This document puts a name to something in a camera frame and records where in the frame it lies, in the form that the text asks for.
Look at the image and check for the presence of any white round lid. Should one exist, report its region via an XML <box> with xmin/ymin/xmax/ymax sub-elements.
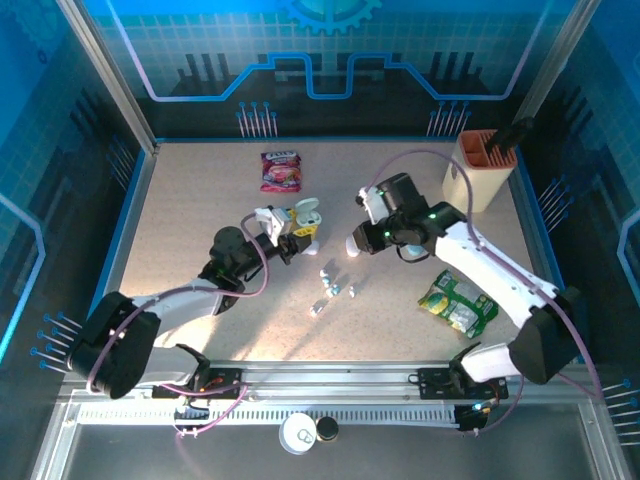
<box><xmin>278</xmin><ymin>412</ymin><xmax>318</xmax><ymax>456</ymax></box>

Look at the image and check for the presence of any black knife handle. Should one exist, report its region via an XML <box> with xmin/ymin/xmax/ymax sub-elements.
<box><xmin>485</xmin><ymin>115</ymin><xmax>535</xmax><ymax>154</ymax></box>

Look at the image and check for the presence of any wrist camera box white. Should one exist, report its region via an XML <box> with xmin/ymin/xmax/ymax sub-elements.
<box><xmin>253</xmin><ymin>205</ymin><xmax>295</xmax><ymax>242</ymax></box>
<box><xmin>355</xmin><ymin>185</ymin><xmax>390</xmax><ymax>224</ymax></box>

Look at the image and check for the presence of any aluminium frame post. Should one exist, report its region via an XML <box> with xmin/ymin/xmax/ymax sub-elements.
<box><xmin>53</xmin><ymin>0</ymin><xmax>161</xmax><ymax>156</ymax></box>
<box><xmin>514</xmin><ymin>0</ymin><xmax>599</xmax><ymax>126</ymax></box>

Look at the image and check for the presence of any green snack bag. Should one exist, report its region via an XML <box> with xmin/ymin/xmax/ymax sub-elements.
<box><xmin>417</xmin><ymin>268</ymin><xmax>500</xmax><ymax>337</ymax></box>

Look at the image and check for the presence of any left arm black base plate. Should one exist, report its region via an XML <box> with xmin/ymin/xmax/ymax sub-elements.
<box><xmin>151</xmin><ymin>367</ymin><xmax>247</xmax><ymax>401</ymax></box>

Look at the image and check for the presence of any white slotted cable duct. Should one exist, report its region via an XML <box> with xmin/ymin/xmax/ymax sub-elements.
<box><xmin>77</xmin><ymin>405</ymin><xmax>461</xmax><ymax>426</ymax></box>

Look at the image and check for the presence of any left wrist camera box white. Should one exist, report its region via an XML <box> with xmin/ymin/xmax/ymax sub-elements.
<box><xmin>253</xmin><ymin>205</ymin><xmax>295</xmax><ymax>242</ymax></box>

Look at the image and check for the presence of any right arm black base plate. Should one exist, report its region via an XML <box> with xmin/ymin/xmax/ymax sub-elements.
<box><xmin>417</xmin><ymin>367</ymin><xmax>510</xmax><ymax>401</ymax></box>

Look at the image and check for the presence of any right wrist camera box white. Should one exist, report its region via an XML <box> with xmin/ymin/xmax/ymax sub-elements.
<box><xmin>355</xmin><ymin>185</ymin><xmax>390</xmax><ymax>224</ymax></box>

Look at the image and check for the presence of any purple red candy bag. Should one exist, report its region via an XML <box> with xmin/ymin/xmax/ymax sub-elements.
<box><xmin>259</xmin><ymin>151</ymin><xmax>304</xmax><ymax>194</ymax></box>

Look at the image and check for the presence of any beige utensil holder orange top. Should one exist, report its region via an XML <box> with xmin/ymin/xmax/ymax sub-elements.
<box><xmin>441</xmin><ymin>129</ymin><xmax>519</xmax><ymax>214</ymax></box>

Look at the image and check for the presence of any aluminium table side rail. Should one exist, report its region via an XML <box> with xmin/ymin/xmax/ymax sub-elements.
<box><xmin>509</xmin><ymin>147</ymin><xmax>576</xmax><ymax>361</ymax></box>
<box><xmin>97</xmin><ymin>142</ymin><xmax>161</xmax><ymax>301</ymax></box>

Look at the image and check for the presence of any mint green charging case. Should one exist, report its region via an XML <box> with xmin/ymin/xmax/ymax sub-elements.
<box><xmin>293</xmin><ymin>197</ymin><xmax>322</xmax><ymax>230</ymax></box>

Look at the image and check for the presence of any black round cap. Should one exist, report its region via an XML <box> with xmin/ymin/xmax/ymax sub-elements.
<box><xmin>315</xmin><ymin>417</ymin><xmax>340</xmax><ymax>444</ymax></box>

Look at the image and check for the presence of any aluminium frame rail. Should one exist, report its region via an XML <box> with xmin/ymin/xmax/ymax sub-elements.
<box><xmin>59</xmin><ymin>360</ymin><xmax>601</xmax><ymax>404</ymax></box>

